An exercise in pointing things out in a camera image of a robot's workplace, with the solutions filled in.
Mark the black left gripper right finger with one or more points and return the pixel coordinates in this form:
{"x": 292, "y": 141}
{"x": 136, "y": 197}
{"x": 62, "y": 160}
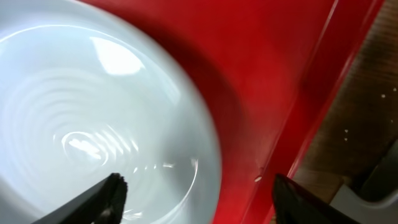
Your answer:
{"x": 295, "y": 205}

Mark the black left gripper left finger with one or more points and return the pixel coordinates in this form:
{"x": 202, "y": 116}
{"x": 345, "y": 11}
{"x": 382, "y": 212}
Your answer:
{"x": 103, "y": 203}

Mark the light blue plate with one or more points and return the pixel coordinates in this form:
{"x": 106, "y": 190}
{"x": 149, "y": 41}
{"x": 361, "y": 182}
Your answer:
{"x": 84, "y": 94}

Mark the grey dishwasher rack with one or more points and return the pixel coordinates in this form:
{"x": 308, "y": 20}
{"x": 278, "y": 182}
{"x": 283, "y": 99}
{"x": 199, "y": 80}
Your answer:
{"x": 376, "y": 201}

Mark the red plastic tray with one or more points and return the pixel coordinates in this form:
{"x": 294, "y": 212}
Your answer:
{"x": 268, "y": 71}

